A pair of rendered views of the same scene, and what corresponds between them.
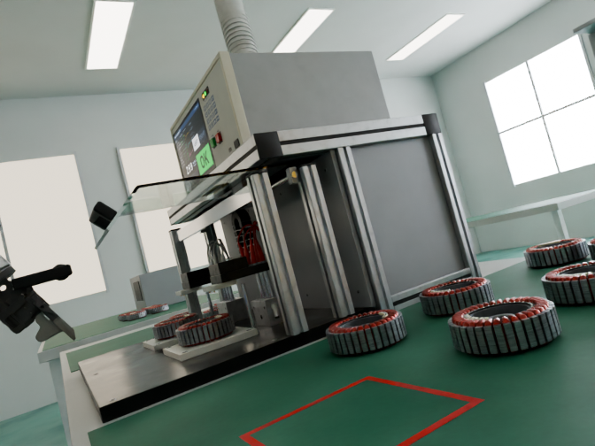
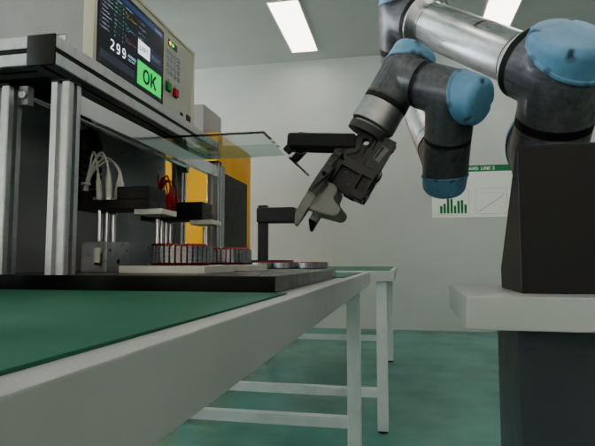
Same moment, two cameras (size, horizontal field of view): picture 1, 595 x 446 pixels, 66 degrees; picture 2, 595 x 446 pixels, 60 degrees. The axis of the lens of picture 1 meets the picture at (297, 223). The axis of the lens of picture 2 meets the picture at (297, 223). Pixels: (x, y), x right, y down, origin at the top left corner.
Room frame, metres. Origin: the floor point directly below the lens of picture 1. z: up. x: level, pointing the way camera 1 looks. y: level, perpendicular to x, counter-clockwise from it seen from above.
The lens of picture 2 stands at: (1.67, 1.10, 0.79)
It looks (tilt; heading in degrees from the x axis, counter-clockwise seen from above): 4 degrees up; 221
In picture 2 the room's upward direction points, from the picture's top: straight up
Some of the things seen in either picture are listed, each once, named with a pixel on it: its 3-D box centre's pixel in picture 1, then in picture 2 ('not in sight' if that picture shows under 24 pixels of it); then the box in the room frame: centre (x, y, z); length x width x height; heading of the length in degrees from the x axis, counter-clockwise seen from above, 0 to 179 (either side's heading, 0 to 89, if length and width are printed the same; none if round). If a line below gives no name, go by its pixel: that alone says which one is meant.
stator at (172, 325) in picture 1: (176, 326); (181, 254); (1.11, 0.35, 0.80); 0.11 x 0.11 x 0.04
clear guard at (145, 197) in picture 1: (189, 207); (233, 157); (0.85, 0.19, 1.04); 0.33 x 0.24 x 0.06; 119
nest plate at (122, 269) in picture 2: (179, 335); (180, 268); (1.11, 0.35, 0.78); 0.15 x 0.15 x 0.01; 29
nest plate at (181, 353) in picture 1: (208, 342); (226, 267); (0.90, 0.23, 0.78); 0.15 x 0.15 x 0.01; 29
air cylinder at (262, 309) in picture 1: (270, 309); not in sight; (0.97, 0.10, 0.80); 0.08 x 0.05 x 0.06; 29
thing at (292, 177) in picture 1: (236, 208); (127, 141); (1.09, 0.13, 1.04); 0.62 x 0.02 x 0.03; 29
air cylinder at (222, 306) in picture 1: (232, 310); (105, 257); (1.18, 0.22, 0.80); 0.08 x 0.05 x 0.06; 29
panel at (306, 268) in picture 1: (277, 249); (92, 199); (1.13, 0.07, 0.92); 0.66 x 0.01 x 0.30; 29
